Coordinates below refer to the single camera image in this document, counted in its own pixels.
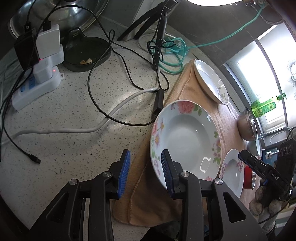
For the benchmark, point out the large floral plate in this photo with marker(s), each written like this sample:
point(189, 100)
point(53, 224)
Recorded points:
point(185, 134)

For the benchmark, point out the black tripod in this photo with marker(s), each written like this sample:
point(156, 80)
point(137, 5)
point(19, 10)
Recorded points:
point(161, 23)

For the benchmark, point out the black inline adapter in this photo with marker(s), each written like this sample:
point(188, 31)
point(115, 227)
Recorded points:
point(158, 102)

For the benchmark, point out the white power strip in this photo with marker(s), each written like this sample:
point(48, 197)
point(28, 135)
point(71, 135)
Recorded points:
point(49, 84)

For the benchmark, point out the red bowl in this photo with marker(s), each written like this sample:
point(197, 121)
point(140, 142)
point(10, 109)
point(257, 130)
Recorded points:
point(247, 178)

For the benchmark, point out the white square charger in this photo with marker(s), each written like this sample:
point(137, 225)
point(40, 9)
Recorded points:
point(48, 39)

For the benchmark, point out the white plug adapter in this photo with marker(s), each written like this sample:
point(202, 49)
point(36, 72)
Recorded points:
point(46, 69)

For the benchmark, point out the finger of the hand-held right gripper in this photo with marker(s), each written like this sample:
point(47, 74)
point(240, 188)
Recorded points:
point(251, 162)

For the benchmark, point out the person's right hand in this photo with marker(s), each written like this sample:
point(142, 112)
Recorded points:
point(255, 205)

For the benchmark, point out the chrome faucet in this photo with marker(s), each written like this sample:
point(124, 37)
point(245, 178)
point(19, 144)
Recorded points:
point(275, 132)

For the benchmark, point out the small floral plate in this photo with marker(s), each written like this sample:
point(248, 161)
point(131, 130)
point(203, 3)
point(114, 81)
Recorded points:
point(231, 176)

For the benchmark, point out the steel wok lid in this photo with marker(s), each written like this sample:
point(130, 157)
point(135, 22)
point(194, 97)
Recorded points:
point(76, 14)

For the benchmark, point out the black charger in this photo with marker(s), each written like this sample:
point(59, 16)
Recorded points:
point(25, 51)

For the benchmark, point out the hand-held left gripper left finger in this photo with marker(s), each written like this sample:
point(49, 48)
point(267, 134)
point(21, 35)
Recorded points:
point(123, 171)

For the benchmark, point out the stainless steel bowl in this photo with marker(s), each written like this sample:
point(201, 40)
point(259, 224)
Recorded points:
point(245, 127)

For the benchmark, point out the black dish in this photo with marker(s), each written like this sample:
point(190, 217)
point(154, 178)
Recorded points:
point(92, 46)

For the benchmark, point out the white plate with small print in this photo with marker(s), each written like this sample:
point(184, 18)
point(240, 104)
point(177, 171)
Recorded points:
point(208, 78)

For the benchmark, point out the peach towel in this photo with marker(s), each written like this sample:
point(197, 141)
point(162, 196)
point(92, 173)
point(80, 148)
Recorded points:
point(143, 197)

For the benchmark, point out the green detergent bottle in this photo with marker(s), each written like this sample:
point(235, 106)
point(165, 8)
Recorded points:
point(263, 107)

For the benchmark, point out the window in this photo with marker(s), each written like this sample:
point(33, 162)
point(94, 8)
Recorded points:
point(254, 64)

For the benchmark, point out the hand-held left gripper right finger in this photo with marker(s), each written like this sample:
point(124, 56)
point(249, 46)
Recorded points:
point(166, 176)

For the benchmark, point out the food scraps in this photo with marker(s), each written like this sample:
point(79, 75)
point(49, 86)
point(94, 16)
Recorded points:
point(86, 61)

